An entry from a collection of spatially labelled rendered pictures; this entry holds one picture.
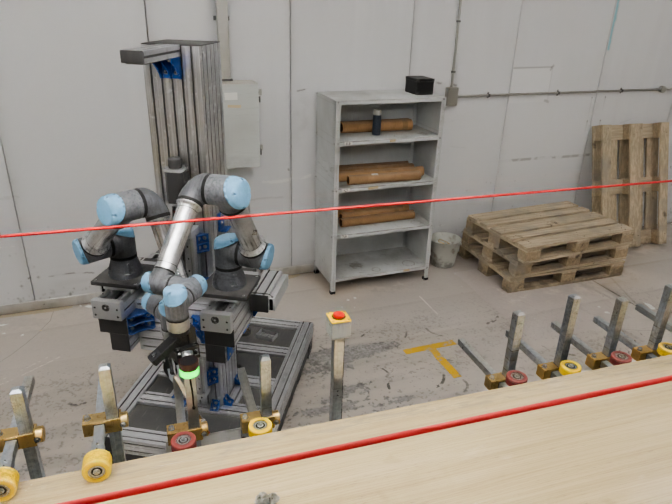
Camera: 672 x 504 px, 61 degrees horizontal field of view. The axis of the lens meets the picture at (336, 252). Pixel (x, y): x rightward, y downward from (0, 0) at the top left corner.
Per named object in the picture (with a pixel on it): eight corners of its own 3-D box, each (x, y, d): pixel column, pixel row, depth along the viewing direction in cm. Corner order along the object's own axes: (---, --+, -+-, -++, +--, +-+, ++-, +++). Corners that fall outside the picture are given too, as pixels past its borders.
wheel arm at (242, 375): (237, 376, 230) (236, 367, 228) (245, 374, 231) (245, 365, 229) (257, 451, 192) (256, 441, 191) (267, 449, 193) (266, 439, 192)
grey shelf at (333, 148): (313, 271, 504) (315, 91, 440) (404, 259, 533) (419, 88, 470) (330, 294, 466) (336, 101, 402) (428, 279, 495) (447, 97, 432)
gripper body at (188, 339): (200, 359, 196) (197, 329, 191) (177, 368, 191) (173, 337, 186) (191, 349, 202) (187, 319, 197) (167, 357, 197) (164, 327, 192)
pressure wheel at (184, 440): (172, 459, 190) (169, 432, 186) (197, 454, 193) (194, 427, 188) (174, 477, 183) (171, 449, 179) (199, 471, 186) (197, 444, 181)
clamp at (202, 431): (167, 436, 197) (166, 424, 195) (207, 429, 201) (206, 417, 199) (168, 447, 192) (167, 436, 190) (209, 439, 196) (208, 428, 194)
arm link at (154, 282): (181, 164, 211) (133, 286, 194) (207, 167, 209) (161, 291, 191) (193, 180, 222) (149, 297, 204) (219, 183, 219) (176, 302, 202)
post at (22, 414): (40, 502, 191) (10, 385, 171) (51, 500, 192) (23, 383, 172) (38, 511, 188) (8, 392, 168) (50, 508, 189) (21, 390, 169)
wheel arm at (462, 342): (456, 345, 260) (457, 337, 259) (463, 344, 261) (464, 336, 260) (511, 405, 223) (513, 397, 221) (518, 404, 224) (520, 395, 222)
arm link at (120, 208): (110, 260, 255) (151, 210, 215) (77, 271, 245) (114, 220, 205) (99, 237, 256) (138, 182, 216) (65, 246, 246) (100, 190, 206)
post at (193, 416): (192, 463, 204) (181, 349, 184) (202, 461, 205) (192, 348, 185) (193, 470, 201) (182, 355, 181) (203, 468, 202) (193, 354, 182)
